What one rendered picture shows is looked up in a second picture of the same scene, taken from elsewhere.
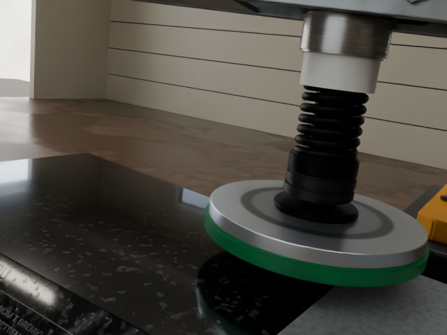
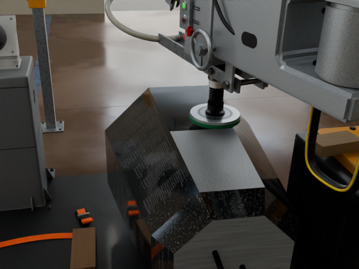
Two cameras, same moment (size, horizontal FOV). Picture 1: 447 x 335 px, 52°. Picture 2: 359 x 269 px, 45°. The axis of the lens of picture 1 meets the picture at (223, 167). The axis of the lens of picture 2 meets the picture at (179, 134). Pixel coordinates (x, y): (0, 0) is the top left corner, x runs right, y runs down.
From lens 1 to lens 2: 1.60 m
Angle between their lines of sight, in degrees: 44
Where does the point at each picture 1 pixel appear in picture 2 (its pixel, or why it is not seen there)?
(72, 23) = not seen: outside the picture
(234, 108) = not seen: outside the picture
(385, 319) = (208, 135)
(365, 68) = (215, 83)
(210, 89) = not seen: outside the picture
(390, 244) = (212, 120)
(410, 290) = (225, 134)
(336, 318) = (198, 132)
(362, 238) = (209, 118)
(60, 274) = (164, 114)
